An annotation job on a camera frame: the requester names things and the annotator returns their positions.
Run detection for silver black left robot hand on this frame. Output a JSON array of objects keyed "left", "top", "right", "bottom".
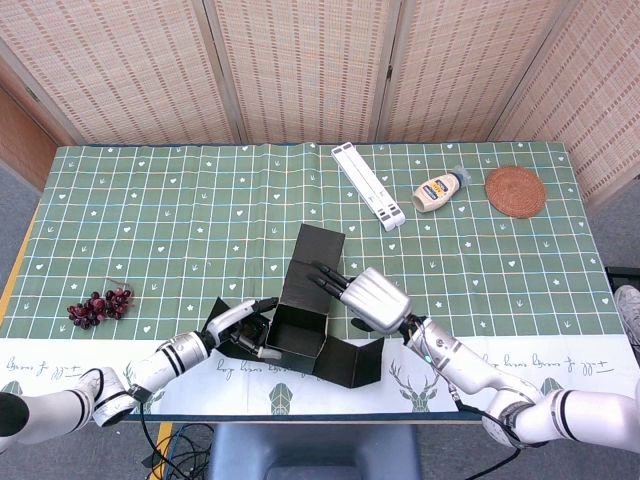
[{"left": 202, "top": 297, "right": 284, "bottom": 361}]

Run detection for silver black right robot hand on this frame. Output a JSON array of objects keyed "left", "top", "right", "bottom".
[{"left": 307, "top": 261, "right": 413, "bottom": 335}]

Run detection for black folding cardboard box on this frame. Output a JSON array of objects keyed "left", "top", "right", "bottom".
[{"left": 199, "top": 223, "right": 386, "bottom": 389}]

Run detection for white folding stand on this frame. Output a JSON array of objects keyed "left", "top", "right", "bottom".
[{"left": 330, "top": 142, "right": 406, "bottom": 232}]

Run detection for cream mayonnaise squeeze bottle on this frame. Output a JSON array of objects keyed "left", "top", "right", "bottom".
[{"left": 411, "top": 166, "right": 472, "bottom": 214}]

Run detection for dark red grape bunch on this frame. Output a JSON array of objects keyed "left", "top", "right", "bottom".
[{"left": 67, "top": 278, "right": 135, "bottom": 330}]

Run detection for green grid tablecloth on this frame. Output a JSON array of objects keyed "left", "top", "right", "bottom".
[{"left": 0, "top": 141, "right": 632, "bottom": 416}]

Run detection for grey blue robot torso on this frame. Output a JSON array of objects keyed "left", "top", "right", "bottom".
[{"left": 207, "top": 423, "right": 424, "bottom": 480}]

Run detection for round brown woven coaster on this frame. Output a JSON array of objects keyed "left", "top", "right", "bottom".
[{"left": 484, "top": 165, "right": 548, "bottom": 219}]

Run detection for black flat stand base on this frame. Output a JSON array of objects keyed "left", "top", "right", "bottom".
[{"left": 604, "top": 266, "right": 640, "bottom": 292}]

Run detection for bamboo folding screen panel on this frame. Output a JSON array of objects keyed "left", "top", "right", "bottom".
[
  {"left": 377, "top": 0, "right": 584, "bottom": 144},
  {"left": 0, "top": 0, "right": 236, "bottom": 146},
  {"left": 492, "top": 0, "right": 640, "bottom": 209},
  {"left": 202, "top": 0, "right": 401, "bottom": 145}
]

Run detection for grey sneaker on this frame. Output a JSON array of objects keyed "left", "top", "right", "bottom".
[{"left": 613, "top": 284, "right": 640, "bottom": 357}]

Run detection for brown wooden door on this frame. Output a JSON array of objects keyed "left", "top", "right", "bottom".
[{"left": 0, "top": 82, "right": 60, "bottom": 192}]

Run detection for black floor cables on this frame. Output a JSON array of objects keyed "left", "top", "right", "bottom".
[{"left": 142, "top": 423, "right": 216, "bottom": 480}]

